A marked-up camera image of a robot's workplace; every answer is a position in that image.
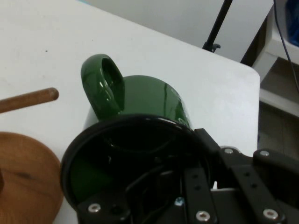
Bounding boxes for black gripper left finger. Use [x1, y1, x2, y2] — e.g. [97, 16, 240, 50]
[77, 166, 219, 224]

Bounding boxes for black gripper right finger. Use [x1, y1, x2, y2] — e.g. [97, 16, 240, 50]
[194, 127, 299, 224]

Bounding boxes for green enamel mug white print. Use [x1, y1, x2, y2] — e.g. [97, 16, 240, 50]
[60, 53, 219, 210]

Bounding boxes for thin dark blue cable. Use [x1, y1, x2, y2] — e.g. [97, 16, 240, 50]
[272, 0, 299, 94]

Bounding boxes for brown wooden mug tree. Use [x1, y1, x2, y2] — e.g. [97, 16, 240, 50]
[0, 87, 65, 224]

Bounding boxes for black tripod stand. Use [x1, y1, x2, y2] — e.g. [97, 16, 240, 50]
[201, 0, 234, 53]

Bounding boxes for white shelf unit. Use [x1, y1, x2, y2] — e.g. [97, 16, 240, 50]
[251, 0, 299, 115]

